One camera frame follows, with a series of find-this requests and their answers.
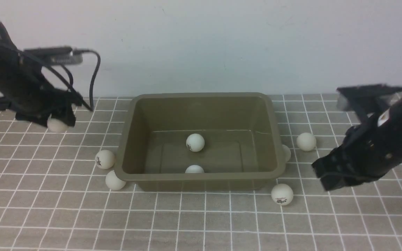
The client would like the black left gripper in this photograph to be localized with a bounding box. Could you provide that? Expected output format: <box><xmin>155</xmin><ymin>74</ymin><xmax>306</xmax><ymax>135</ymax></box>
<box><xmin>0</xmin><ymin>84</ymin><xmax>83</xmax><ymax>128</ymax></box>

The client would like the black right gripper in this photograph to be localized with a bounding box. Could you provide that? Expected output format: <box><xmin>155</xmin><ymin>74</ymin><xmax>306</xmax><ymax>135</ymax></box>
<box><xmin>312</xmin><ymin>125</ymin><xmax>397</xmax><ymax>192</ymax></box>

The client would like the white printed ping-pong ball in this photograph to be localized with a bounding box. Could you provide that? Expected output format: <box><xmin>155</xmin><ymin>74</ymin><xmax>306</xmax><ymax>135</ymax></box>
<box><xmin>271</xmin><ymin>184</ymin><xmax>293</xmax><ymax>206</ymax></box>
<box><xmin>186</xmin><ymin>134</ymin><xmax>205</xmax><ymax>152</ymax></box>

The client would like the olive green plastic bin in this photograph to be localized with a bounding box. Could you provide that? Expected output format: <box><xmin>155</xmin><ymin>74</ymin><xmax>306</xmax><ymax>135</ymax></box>
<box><xmin>114</xmin><ymin>92</ymin><xmax>286</xmax><ymax>192</ymax></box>

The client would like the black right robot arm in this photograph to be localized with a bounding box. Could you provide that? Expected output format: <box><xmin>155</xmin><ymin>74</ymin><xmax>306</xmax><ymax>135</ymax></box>
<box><xmin>312</xmin><ymin>84</ymin><xmax>402</xmax><ymax>192</ymax></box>

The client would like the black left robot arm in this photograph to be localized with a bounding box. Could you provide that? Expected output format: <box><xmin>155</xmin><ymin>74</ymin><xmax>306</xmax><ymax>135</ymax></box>
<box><xmin>0</xmin><ymin>22</ymin><xmax>82</xmax><ymax>127</ymax></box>

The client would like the grey checkered tablecloth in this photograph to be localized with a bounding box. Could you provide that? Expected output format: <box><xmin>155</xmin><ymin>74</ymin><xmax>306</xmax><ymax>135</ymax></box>
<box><xmin>0</xmin><ymin>94</ymin><xmax>402</xmax><ymax>251</ymax></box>

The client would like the black camera cable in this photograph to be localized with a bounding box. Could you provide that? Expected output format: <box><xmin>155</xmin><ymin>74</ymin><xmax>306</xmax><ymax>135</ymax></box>
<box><xmin>0</xmin><ymin>37</ymin><xmax>101</xmax><ymax>112</ymax></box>

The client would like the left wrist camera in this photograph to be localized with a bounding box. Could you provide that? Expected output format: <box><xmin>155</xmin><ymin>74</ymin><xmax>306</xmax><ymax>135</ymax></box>
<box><xmin>24</xmin><ymin>46</ymin><xmax>83</xmax><ymax>66</ymax></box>

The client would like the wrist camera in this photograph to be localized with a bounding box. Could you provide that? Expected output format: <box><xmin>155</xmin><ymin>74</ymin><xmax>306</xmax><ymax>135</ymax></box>
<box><xmin>337</xmin><ymin>84</ymin><xmax>402</xmax><ymax>123</ymax></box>
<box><xmin>24</xmin><ymin>46</ymin><xmax>83</xmax><ymax>66</ymax></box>

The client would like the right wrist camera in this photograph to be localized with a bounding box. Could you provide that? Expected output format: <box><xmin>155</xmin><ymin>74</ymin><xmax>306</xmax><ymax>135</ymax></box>
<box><xmin>337</xmin><ymin>84</ymin><xmax>402</xmax><ymax>123</ymax></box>

